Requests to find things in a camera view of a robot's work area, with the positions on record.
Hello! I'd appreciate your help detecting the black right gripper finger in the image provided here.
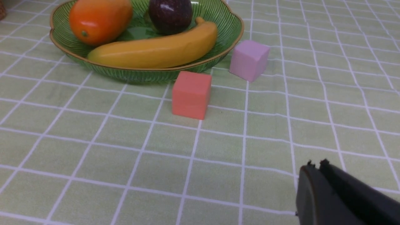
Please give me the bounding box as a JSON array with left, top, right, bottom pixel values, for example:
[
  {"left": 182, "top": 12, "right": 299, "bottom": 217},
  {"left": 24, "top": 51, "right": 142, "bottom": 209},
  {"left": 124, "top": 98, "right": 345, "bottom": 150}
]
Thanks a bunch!
[{"left": 296, "top": 159, "right": 400, "bottom": 225}]

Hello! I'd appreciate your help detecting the yellow toy banana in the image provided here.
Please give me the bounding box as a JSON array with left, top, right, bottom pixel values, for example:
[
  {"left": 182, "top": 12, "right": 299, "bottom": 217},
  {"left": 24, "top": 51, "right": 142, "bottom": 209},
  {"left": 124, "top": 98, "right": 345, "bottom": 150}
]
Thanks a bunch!
[{"left": 87, "top": 17, "right": 218, "bottom": 69}]

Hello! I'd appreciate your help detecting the purple toy mangosteen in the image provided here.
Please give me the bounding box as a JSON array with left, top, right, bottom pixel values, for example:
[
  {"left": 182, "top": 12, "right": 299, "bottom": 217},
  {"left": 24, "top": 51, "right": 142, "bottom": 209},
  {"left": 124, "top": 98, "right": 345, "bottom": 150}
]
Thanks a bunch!
[{"left": 148, "top": 0, "right": 193, "bottom": 35}]

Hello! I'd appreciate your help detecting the orange toy mango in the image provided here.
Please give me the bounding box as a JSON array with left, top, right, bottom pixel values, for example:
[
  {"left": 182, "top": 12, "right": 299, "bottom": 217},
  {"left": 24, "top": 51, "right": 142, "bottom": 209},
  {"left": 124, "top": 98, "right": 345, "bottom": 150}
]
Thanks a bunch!
[{"left": 69, "top": 0, "right": 134, "bottom": 47}]

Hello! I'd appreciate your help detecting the light purple foam cube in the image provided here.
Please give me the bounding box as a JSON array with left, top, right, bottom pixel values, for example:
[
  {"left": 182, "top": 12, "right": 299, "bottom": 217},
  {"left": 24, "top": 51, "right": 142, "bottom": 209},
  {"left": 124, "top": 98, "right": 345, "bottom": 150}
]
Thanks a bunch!
[{"left": 229, "top": 40, "right": 270, "bottom": 83}]

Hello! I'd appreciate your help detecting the pink-red foam cube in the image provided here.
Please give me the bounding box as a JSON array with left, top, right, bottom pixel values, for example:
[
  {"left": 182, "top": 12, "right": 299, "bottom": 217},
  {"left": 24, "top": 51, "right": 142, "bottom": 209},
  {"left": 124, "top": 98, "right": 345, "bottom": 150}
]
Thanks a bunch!
[{"left": 172, "top": 71, "right": 212, "bottom": 120}]

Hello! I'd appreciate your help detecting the green glass leaf plate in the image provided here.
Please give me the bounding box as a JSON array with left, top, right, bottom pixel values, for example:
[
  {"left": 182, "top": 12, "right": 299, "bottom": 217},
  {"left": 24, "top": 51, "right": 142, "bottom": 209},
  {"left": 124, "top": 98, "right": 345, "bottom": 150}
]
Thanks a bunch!
[{"left": 49, "top": 0, "right": 244, "bottom": 83}]

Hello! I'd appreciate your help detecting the green checkered tablecloth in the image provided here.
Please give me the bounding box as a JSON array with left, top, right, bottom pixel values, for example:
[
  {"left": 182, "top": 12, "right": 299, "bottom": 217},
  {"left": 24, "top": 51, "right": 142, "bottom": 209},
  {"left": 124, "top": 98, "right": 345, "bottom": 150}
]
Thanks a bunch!
[{"left": 1, "top": 0, "right": 399, "bottom": 225}]

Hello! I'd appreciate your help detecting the woven wicker basket green lining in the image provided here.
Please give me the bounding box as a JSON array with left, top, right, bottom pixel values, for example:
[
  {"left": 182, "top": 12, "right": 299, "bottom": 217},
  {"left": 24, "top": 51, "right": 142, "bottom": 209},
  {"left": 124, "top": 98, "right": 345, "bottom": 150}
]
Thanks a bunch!
[{"left": 0, "top": 0, "right": 7, "bottom": 21}]

